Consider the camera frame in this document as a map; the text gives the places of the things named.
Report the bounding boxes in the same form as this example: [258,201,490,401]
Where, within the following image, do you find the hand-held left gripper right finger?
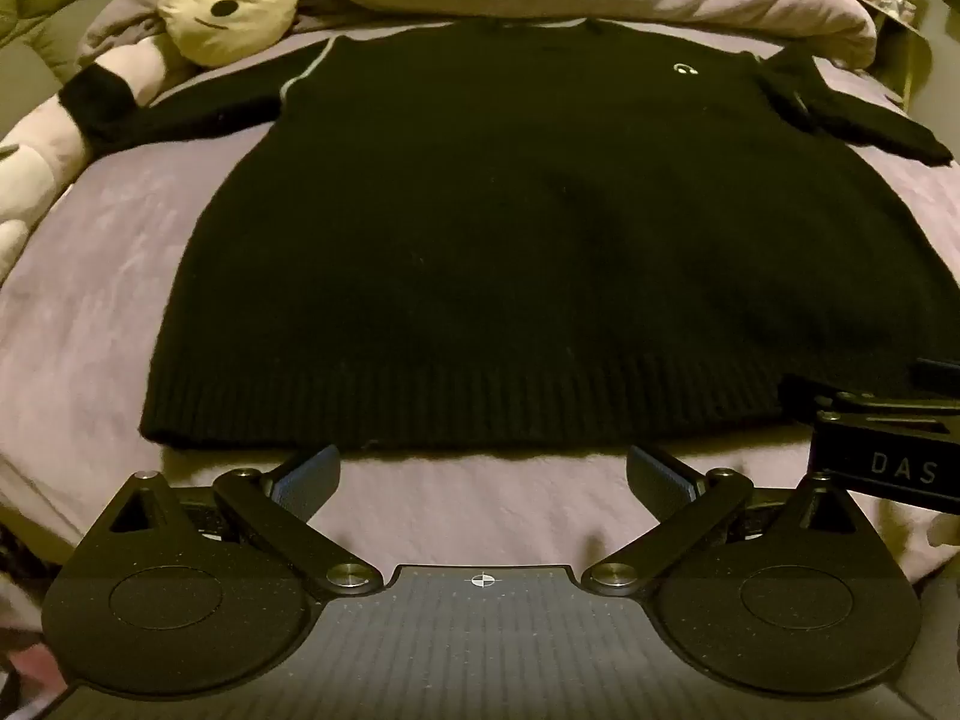
[582,444,857,601]

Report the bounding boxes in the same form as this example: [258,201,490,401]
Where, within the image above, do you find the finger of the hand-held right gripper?
[909,358,960,391]
[780,373,960,432]

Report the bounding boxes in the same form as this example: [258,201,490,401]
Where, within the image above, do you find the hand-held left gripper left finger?
[111,444,385,601]

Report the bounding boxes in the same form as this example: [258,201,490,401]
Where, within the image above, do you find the black knit sweater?
[91,18,955,460]

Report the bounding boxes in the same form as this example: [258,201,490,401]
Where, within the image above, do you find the wooden side table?
[870,4,935,117]

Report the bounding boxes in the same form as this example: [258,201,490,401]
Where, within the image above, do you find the cat plush toy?
[0,0,302,286]

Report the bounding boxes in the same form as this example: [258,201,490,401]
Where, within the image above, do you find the green headboard cushion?
[0,0,175,91]

